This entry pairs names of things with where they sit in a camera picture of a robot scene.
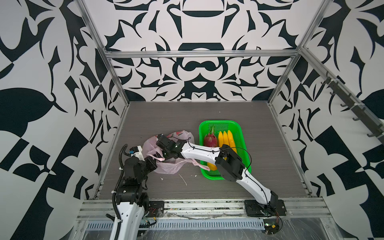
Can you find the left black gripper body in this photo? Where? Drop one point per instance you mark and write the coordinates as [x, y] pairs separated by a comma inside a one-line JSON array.
[[144, 167]]

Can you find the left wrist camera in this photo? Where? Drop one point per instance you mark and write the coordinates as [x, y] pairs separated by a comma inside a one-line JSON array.
[[137, 152]]

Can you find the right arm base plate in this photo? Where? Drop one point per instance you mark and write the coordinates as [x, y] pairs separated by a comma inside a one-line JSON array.
[[254, 209]]

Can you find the yellow banana bunch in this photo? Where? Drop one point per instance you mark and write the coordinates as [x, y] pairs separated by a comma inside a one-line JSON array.
[[226, 138]]

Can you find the pink plastic bag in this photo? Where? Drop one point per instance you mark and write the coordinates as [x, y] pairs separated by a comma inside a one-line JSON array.
[[172, 165]]

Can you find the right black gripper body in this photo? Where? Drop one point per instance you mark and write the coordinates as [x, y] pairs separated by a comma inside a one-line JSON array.
[[166, 154]]

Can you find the white slotted cable duct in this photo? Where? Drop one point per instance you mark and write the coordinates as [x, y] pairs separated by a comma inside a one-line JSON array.
[[208, 224]]

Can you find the green plastic basket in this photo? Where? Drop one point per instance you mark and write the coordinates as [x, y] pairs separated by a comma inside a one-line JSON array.
[[225, 126]]

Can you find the orange yellow fruit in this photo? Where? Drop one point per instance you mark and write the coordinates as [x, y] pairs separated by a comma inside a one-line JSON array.
[[212, 167]]

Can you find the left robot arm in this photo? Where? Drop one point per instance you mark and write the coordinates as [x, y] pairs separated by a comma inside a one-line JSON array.
[[129, 201]]

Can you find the aluminium front rail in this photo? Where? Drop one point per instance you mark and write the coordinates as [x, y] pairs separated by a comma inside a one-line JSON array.
[[204, 208]]

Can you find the pink dragon fruit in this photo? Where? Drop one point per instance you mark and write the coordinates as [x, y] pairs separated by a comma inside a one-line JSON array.
[[210, 140]]

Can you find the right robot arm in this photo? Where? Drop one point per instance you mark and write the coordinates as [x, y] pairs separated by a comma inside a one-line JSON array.
[[229, 164]]

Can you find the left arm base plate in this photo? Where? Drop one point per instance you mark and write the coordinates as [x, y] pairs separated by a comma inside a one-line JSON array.
[[155, 209]]

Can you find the small circuit board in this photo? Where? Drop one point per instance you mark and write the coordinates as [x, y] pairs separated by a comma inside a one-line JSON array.
[[272, 226]]

